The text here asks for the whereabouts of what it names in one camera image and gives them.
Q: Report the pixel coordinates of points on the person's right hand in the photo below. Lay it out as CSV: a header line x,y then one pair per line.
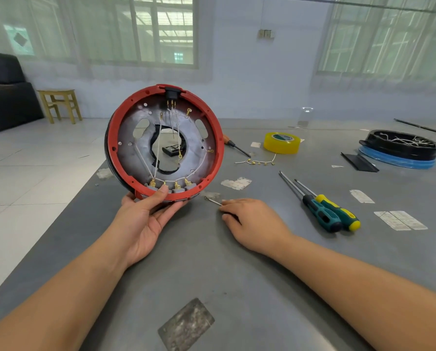
x,y
258,226

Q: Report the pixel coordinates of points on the person's left hand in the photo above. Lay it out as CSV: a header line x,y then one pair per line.
x,y
137,230

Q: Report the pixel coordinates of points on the black metal round plate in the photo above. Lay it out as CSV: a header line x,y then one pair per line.
x,y
130,160

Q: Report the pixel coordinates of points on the dark green black screwdriver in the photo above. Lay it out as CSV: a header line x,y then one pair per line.
x,y
327,219

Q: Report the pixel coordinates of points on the small black plug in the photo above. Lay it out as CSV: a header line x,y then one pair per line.
x,y
172,94

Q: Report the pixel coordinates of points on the person's right forearm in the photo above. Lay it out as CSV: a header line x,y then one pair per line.
x,y
368,296

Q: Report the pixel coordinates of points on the person's left forearm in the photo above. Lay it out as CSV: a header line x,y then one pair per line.
x,y
57,307

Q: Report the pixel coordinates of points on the white torn tape patch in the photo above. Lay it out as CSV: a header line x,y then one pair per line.
x,y
236,183

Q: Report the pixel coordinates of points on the small white card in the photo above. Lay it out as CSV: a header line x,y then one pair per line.
x,y
255,145

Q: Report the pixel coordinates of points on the yellow tape roll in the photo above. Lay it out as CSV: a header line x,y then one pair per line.
x,y
282,148

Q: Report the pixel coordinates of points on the black bit set case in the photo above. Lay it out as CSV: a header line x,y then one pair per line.
x,y
172,150

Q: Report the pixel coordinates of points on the white label sticker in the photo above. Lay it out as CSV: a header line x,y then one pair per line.
x,y
412,221
390,221
362,196

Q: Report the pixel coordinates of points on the clear acrylic stand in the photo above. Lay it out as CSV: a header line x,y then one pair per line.
x,y
302,124

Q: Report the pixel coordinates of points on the black flat plate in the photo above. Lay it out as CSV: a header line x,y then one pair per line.
x,y
360,162

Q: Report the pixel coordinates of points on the black round housing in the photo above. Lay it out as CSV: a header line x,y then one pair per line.
x,y
386,151

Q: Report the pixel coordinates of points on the wooden stool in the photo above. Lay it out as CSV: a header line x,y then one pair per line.
x,y
57,92

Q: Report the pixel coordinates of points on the wide sheer curtain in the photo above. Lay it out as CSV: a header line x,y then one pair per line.
x,y
104,73

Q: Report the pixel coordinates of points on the narrow sheer curtain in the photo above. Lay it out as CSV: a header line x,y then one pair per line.
x,y
364,84

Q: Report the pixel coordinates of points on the black armchair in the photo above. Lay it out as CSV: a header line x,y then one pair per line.
x,y
9,102

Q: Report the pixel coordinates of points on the thin black rod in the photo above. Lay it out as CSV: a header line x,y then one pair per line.
x,y
423,127

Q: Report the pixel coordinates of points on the wide window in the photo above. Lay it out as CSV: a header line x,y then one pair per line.
x,y
166,32

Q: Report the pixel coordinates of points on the narrow window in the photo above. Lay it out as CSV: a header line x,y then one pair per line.
x,y
379,40

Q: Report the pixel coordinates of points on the wall switch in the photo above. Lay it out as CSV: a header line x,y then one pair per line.
x,y
266,33

